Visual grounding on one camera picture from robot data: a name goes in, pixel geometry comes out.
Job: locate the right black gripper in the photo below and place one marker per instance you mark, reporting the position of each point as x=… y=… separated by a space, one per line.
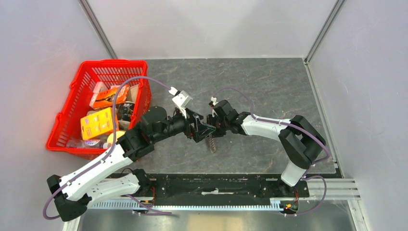
x=211 y=119

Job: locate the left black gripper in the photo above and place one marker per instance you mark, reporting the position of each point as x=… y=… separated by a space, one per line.
x=201 y=130

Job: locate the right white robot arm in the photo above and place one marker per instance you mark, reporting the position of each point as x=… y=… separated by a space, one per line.
x=300 y=140

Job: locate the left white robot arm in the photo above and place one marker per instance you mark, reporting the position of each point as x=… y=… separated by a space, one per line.
x=71 y=194

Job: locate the dark jar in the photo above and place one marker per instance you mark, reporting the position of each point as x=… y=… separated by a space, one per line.
x=125 y=111

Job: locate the yellow round sponge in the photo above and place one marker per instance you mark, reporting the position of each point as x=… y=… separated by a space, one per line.
x=113 y=137

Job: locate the yellow orange box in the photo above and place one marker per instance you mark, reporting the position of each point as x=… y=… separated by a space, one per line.
x=98 y=124

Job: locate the clear plastic bottle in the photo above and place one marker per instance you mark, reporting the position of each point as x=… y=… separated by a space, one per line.
x=88 y=144

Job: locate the red plastic basket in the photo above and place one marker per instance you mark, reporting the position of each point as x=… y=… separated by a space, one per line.
x=94 y=77

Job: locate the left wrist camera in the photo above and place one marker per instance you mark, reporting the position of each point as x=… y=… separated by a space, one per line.
x=181 y=100

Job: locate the aluminium rail frame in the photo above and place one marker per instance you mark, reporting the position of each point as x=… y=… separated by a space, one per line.
x=332 y=191

